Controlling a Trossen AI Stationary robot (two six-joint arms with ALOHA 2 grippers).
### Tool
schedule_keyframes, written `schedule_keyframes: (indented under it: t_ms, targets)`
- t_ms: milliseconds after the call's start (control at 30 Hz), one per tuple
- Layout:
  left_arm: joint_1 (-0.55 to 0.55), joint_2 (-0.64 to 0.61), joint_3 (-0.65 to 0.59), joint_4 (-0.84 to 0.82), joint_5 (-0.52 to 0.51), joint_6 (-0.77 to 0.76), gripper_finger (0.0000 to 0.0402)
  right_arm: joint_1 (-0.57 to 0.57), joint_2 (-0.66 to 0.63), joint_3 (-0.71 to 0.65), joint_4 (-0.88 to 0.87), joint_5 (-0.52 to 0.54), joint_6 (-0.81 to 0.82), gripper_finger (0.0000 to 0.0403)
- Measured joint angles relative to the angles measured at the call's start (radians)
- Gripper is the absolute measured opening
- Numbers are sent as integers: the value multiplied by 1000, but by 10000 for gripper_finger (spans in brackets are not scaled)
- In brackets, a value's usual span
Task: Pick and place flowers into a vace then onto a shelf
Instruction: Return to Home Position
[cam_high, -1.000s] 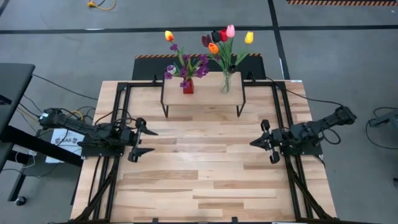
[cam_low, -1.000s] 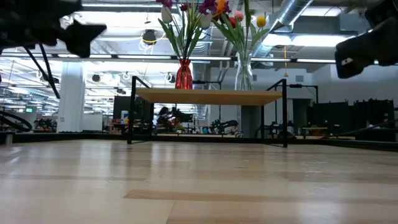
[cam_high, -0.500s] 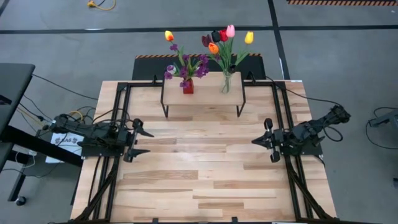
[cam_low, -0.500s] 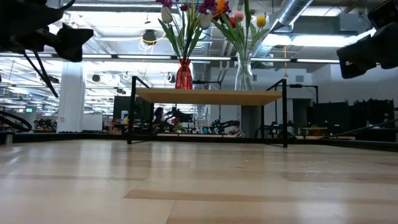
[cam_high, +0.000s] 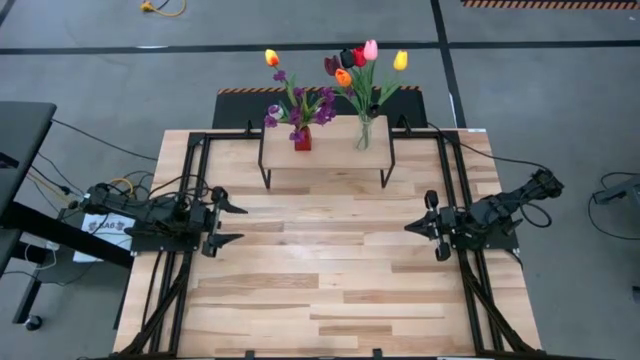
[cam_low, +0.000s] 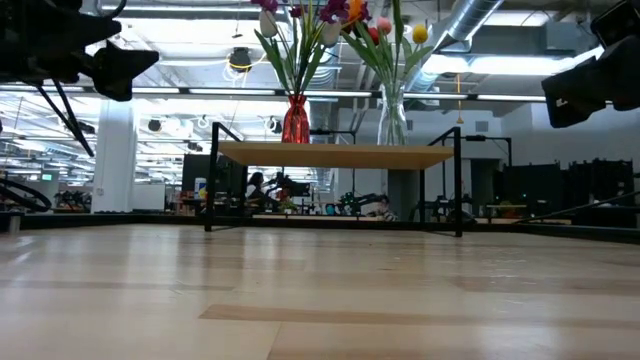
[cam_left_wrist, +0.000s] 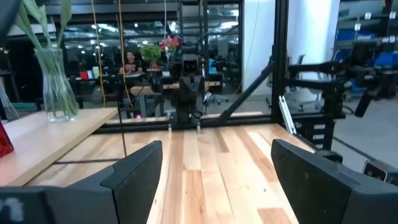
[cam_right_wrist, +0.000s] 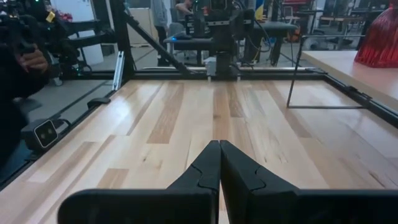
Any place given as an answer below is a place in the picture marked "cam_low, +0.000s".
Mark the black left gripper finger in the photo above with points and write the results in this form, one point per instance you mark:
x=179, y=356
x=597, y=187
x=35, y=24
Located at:
x=125, y=70
x=90, y=27

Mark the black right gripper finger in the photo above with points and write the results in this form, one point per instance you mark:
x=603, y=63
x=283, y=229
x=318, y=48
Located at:
x=575, y=95

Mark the white artificial tulip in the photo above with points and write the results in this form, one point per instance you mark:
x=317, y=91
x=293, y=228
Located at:
x=331, y=34
x=267, y=24

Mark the yellow artificial tulip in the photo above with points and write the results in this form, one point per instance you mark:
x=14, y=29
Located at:
x=420, y=34

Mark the red glass vase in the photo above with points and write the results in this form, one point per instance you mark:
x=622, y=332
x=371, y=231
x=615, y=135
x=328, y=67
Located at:
x=296, y=122

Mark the clear glass vase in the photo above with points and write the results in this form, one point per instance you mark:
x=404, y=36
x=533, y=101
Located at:
x=392, y=120

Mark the pink artificial tulip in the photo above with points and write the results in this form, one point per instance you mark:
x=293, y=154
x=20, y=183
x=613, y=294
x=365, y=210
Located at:
x=384, y=25

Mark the red artificial tulip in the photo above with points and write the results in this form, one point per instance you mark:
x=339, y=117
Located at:
x=373, y=36

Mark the purple artificial flower bunch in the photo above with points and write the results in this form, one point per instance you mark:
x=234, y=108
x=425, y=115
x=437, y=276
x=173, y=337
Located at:
x=334, y=10

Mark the orange artificial tulip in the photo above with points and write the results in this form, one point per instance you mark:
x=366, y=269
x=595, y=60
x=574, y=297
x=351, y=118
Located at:
x=356, y=10

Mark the wooden shelf with black legs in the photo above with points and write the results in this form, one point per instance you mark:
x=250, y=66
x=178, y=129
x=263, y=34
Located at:
x=335, y=155

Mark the white building pillar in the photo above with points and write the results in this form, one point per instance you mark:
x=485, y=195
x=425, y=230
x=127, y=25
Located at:
x=115, y=155

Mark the black room partition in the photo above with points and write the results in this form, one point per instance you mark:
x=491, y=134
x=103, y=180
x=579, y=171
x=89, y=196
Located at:
x=565, y=192

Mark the round black ceiling fixture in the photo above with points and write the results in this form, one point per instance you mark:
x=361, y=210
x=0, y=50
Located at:
x=240, y=60

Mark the person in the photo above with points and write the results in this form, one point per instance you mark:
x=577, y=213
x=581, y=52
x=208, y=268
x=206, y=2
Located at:
x=387, y=209
x=256, y=190

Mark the silver ceiling air duct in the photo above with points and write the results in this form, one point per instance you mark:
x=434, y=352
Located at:
x=460, y=30

